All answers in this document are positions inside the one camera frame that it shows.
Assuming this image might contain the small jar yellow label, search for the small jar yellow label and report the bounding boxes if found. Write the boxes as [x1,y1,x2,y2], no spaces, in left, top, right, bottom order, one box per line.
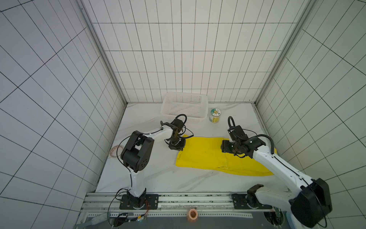
[209,108,221,124]

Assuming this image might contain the clear tape roll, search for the clear tape roll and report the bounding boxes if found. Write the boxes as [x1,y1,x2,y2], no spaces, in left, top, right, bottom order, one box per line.
[110,146,123,158]

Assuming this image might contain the small circuit board with cables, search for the small circuit board with cables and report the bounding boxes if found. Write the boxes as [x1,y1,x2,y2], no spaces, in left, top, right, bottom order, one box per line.
[111,213,147,228]

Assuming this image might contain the brown tape roll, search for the brown tape roll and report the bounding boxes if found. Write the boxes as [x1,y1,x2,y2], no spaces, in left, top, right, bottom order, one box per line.
[187,209,198,223]

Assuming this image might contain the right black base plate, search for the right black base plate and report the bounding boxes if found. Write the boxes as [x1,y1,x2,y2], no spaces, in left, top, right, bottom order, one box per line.
[231,193,273,210]

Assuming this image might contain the white plastic basket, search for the white plastic basket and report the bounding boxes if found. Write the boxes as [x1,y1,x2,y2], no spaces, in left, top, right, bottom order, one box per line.
[161,92,208,123]

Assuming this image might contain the yellow trousers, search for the yellow trousers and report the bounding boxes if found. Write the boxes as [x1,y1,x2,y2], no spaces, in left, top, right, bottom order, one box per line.
[175,137,273,177]

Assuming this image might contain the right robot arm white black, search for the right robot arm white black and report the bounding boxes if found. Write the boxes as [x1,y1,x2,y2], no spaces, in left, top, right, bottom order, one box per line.
[221,123,333,228]

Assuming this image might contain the aluminium mounting rail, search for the aluminium mounting rail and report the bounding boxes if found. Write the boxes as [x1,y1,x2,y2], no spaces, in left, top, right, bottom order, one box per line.
[77,191,305,229]

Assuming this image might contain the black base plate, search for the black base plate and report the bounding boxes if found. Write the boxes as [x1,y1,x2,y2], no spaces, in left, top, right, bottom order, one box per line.
[119,194,159,210]
[231,193,273,210]

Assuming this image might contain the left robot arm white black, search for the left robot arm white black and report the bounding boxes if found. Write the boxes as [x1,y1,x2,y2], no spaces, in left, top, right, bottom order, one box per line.
[118,114,194,209]

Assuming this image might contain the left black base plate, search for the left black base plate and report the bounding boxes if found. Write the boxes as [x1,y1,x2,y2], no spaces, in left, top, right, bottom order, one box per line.
[119,194,159,210]

